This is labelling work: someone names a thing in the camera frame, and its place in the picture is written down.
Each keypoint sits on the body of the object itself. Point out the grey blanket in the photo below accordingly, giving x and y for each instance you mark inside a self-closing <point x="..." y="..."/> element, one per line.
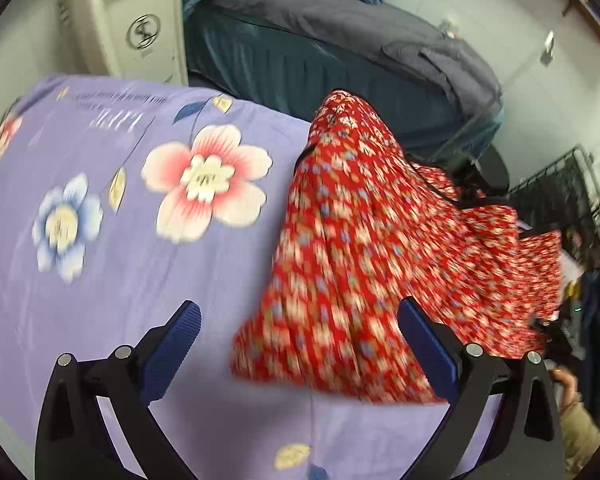
<point x="340" y="25"/>

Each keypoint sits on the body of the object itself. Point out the purple floral bedsheet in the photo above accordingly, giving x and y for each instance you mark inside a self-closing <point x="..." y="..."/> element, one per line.
<point x="130" y="270"/>

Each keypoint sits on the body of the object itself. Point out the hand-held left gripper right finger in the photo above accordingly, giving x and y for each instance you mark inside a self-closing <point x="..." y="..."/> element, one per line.
<point x="427" y="350"/>

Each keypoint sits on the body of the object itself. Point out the cream floor air conditioner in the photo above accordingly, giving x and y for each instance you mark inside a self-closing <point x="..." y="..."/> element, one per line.
<point x="125" y="25"/>

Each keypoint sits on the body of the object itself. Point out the person's right hand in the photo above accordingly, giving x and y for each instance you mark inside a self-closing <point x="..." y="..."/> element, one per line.
<point x="566" y="382"/>

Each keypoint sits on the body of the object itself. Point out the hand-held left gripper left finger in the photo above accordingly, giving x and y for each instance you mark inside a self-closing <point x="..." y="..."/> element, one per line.
<point x="172" y="347"/>

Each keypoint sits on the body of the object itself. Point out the black round stool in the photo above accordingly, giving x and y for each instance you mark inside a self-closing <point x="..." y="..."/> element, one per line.
<point x="494" y="170"/>

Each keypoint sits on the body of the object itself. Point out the red floral dress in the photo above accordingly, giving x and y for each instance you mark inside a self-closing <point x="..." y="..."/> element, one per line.
<point x="350" y="260"/>

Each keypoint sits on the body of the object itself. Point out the white wall fixture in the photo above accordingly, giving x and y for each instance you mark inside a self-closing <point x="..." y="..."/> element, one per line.
<point x="547" y="47"/>

